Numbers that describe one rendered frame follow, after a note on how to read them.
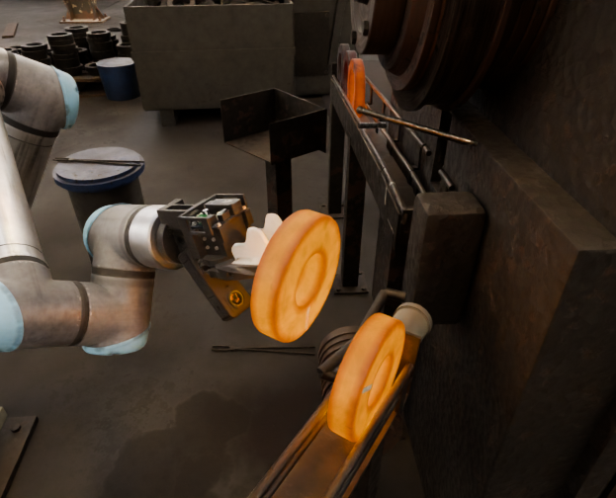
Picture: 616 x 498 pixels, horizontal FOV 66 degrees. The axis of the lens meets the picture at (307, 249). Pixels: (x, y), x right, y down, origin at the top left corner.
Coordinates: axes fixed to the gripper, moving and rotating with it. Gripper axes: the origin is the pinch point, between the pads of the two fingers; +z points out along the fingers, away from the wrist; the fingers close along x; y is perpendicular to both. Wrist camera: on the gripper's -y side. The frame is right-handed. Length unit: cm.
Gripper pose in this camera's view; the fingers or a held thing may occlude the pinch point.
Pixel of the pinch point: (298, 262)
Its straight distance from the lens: 55.4
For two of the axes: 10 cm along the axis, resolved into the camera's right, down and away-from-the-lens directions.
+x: 5.3, -4.9, 7.0
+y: -2.3, -8.7, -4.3
